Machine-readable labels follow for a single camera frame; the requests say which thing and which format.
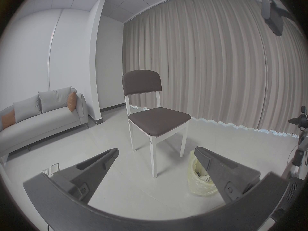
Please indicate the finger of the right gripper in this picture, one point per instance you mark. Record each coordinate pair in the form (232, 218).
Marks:
(297, 122)

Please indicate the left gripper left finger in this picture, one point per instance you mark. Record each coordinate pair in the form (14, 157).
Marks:
(91, 172)

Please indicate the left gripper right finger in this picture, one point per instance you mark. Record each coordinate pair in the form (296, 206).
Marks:
(226, 174)

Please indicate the yellow plastic bag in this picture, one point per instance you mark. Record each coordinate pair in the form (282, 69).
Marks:
(197, 189)

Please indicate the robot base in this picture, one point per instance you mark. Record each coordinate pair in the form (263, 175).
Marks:
(292, 171)

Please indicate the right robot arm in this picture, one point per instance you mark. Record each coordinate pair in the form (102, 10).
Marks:
(301, 157)

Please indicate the pale grey sofa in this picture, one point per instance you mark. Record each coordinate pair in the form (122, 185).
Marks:
(43, 126)

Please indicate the orange cushion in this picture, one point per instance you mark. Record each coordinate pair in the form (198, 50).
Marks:
(72, 102)
(8, 119)

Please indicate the pale grey cushion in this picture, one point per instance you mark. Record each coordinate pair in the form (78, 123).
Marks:
(55, 100)
(26, 108)

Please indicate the grey padded white chair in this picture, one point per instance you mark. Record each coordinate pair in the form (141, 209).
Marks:
(158, 119)

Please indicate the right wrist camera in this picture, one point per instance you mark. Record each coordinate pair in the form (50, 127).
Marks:
(304, 110)

